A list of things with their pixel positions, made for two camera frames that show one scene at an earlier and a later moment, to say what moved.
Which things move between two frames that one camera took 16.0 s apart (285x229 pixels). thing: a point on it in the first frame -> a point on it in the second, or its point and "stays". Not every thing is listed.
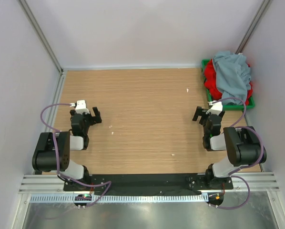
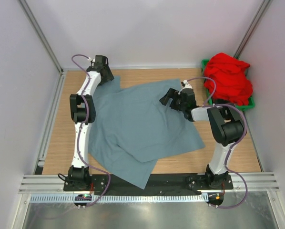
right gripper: x=203 y=114 -> x=164 y=100
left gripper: x=96 y=119 -> x=109 y=77
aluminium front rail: x=55 y=184 stays
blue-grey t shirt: x=233 y=75 -> x=133 y=129
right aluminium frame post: x=253 y=26 stays
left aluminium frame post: x=42 y=36 stays
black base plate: x=149 y=182 stays
